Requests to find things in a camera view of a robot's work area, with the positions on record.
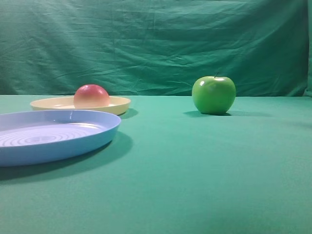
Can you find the red yellow round bread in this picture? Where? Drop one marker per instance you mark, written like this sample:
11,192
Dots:
91,96

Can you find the yellow plastic plate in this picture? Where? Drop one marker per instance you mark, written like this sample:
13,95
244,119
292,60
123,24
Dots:
117,106

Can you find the blue plastic plate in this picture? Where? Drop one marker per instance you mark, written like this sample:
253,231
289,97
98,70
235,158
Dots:
35,137

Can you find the green table cloth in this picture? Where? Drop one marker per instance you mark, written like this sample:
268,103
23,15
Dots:
172,170

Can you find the green apple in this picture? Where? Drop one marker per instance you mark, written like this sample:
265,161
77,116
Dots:
213,95

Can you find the green backdrop cloth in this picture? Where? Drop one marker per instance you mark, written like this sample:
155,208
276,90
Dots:
155,47

